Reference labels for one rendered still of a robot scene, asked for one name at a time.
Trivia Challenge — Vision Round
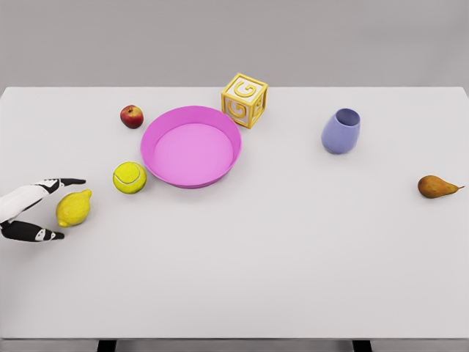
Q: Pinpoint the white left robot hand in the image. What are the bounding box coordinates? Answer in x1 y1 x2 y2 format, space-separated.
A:
0 177 87 243

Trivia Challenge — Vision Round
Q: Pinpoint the brown pear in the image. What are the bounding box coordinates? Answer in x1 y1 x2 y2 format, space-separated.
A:
417 175 466 199

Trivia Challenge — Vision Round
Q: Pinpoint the yellow letter G block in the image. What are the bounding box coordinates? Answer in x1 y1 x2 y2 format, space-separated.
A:
220 72 269 130

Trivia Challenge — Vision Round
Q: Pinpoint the pink round plate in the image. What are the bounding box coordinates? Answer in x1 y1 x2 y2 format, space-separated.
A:
139 106 243 190

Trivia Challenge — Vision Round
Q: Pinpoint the yellow lemon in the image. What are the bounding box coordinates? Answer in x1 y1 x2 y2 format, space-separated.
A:
55 188 93 229

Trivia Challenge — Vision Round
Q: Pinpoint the lavender cup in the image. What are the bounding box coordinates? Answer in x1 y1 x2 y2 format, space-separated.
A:
320 108 361 155

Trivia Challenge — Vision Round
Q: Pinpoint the yellow-green tennis ball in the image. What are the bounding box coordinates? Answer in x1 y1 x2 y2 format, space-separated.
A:
112 161 147 194

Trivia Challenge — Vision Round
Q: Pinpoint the red apple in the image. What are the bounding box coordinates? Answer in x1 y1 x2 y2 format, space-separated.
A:
119 104 144 130

